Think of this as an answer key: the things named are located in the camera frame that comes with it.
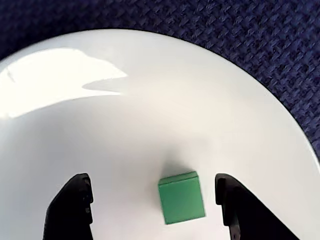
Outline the blue woven tablecloth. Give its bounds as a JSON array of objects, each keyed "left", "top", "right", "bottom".
[{"left": 0, "top": 0, "right": 320, "bottom": 161}]

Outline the green cube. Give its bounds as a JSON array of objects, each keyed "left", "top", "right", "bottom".
[{"left": 157, "top": 171, "right": 206, "bottom": 225}]

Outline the white round plate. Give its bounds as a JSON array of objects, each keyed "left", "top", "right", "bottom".
[{"left": 0, "top": 28, "right": 320, "bottom": 240}]

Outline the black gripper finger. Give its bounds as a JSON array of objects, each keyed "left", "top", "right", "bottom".
[
  {"left": 43, "top": 172, "right": 94, "bottom": 240},
  {"left": 214, "top": 173, "right": 301, "bottom": 240}
]

